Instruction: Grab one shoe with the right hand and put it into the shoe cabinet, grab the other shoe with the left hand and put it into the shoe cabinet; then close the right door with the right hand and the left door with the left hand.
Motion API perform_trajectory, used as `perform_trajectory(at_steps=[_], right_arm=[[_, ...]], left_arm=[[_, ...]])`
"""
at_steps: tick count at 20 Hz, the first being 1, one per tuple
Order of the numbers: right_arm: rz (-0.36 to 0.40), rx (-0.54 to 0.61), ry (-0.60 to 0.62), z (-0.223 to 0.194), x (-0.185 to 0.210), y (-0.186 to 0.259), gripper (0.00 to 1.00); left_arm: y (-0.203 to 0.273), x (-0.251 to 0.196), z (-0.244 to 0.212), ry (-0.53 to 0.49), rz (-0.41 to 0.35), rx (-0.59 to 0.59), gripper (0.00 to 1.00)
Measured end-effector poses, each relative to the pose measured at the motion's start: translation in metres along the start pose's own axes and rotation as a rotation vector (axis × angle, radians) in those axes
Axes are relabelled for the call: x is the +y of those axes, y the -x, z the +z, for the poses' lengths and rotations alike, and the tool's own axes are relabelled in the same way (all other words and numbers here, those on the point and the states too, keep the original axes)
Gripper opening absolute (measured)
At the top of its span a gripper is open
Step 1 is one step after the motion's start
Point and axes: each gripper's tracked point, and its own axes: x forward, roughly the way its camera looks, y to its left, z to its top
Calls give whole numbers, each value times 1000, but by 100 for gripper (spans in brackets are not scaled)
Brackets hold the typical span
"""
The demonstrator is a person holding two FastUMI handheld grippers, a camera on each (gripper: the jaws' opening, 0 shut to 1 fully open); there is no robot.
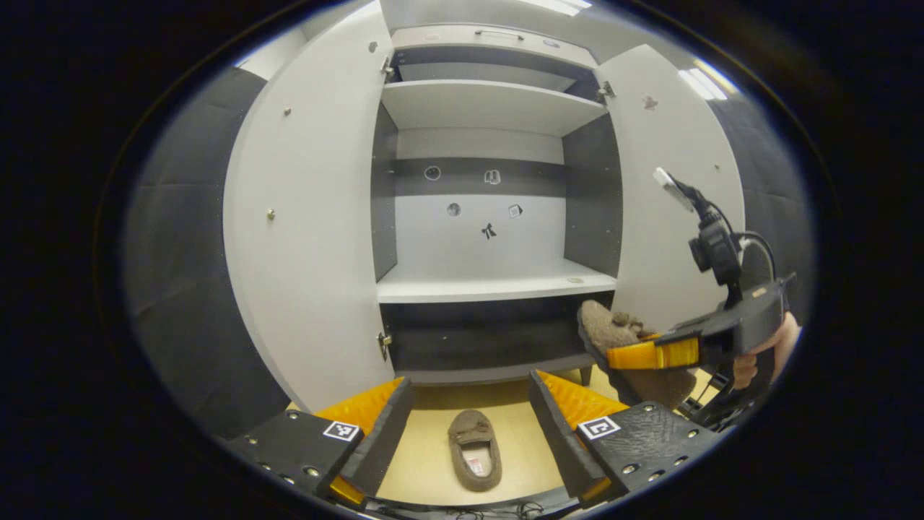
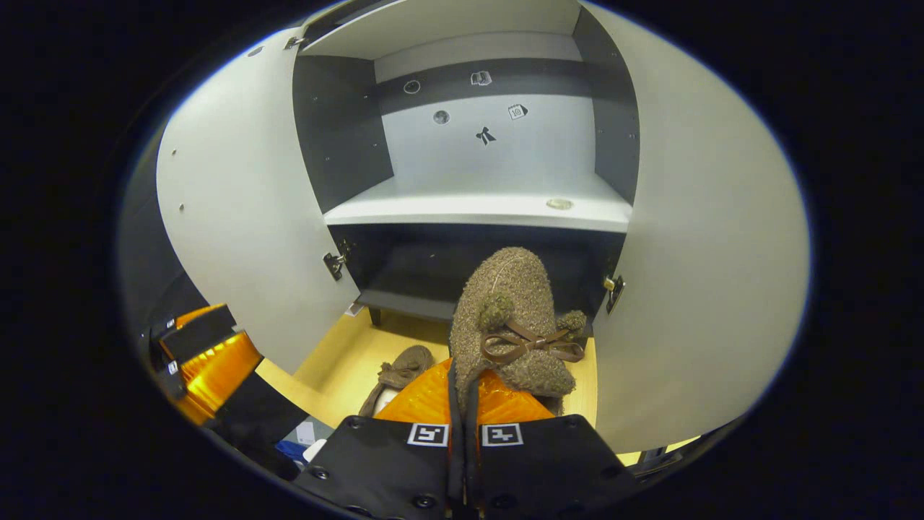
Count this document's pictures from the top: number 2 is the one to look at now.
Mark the white shoe cabinet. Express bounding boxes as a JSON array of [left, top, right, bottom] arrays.
[[292, 0, 642, 326]]

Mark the brown fuzzy shoe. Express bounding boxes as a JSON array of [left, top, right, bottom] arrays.
[[359, 344, 435, 418], [449, 247, 587, 416]]

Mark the white cabinet door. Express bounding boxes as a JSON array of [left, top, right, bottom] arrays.
[[581, 4, 811, 454], [157, 27, 362, 375]]

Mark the blue and white packet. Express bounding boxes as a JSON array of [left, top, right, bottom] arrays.
[[274, 417, 334, 464]]

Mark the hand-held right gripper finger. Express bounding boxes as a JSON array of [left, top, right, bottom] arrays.
[[292, 357, 463, 519], [466, 368, 640, 519]]

